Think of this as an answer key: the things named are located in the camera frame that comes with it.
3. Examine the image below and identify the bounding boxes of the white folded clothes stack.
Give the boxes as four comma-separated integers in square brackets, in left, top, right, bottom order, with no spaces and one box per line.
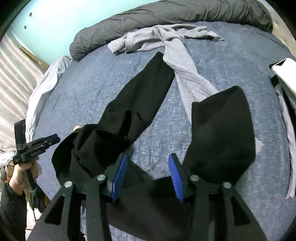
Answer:
[269,58,295,199]

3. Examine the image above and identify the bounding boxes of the beige striped curtain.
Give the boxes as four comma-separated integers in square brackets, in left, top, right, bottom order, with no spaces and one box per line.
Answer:
[0,31,43,152]

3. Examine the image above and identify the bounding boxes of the dark grey rolled duvet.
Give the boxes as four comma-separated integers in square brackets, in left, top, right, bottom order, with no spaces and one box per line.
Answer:
[69,0,273,61]

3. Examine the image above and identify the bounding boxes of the grey knit garment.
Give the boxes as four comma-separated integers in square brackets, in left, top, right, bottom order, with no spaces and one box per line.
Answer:
[107,24,224,121]

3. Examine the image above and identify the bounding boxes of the cream tufted headboard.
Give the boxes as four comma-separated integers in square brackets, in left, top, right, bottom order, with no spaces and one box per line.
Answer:
[258,0,296,57]

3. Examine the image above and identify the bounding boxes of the blue patterned bed sheet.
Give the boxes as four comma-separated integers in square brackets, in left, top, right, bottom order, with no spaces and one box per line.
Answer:
[35,22,295,240]

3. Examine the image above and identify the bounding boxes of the person's left hand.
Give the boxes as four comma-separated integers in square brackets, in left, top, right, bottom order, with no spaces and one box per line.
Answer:
[9,156,42,196]

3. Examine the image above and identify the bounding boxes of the black fleece-lined pants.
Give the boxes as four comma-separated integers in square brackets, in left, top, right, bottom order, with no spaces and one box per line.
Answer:
[52,52,255,240]

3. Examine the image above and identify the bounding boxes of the light grey blanket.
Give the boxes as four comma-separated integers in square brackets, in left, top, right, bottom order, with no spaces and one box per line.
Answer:
[25,56,72,143]

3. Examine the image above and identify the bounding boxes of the wooden pole by curtain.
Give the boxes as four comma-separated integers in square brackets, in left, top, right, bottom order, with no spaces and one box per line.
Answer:
[20,46,49,70]

